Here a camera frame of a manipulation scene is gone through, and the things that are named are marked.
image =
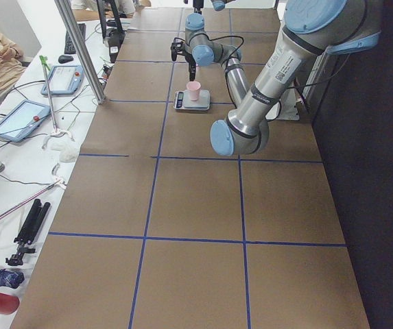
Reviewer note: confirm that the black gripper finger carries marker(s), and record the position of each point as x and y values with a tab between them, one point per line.
193	73
190	73

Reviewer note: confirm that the black folded tripod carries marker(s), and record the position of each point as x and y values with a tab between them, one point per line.
28	232

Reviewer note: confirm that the far blue teach pendant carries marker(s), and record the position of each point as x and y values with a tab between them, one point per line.
64	80

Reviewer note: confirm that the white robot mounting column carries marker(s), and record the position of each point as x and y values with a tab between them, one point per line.
290	99

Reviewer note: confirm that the pink striped reacher pole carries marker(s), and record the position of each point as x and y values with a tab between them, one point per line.
57	181

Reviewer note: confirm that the grey digital kitchen scale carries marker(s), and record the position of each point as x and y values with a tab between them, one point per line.
183	102

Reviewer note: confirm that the pink plastic cup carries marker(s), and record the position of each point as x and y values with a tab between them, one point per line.
193	90

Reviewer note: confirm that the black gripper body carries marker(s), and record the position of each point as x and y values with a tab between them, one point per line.
198	3
190	62

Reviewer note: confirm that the black computer mouse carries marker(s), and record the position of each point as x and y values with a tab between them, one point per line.
65	59

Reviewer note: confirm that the near blue teach pendant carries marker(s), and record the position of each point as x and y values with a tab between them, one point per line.
23	120

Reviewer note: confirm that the blue teach pendant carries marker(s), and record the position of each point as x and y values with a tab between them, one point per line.
64	80
23	120

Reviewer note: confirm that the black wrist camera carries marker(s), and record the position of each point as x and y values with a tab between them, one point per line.
177	48

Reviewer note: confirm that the metal reacher pole green tip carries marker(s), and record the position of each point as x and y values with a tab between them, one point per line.
57	132

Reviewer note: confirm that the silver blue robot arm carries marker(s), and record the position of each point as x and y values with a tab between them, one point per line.
309	28
218	5

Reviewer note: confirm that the aluminium frame post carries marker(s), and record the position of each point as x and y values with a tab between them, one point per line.
64	8

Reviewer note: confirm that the white crumpled cloth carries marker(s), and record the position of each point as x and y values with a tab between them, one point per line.
68	152

